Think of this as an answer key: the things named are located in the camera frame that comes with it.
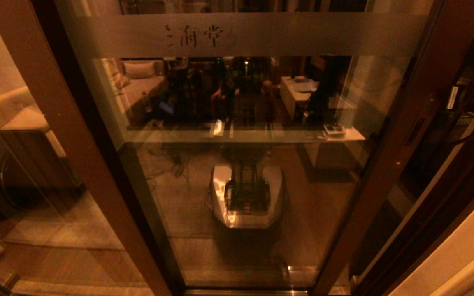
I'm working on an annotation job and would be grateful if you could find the metal door floor track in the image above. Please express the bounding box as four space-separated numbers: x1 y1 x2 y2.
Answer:
11 280 351 296

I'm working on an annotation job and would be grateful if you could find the fixed brown door frame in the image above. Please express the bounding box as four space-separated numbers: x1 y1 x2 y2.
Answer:
0 0 184 296

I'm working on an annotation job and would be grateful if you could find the brown framed sliding glass door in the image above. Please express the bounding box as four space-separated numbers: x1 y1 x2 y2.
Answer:
54 0 474 296

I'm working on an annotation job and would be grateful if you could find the dark brown door jamb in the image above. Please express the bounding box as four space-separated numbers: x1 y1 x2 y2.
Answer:
350 115 474 296

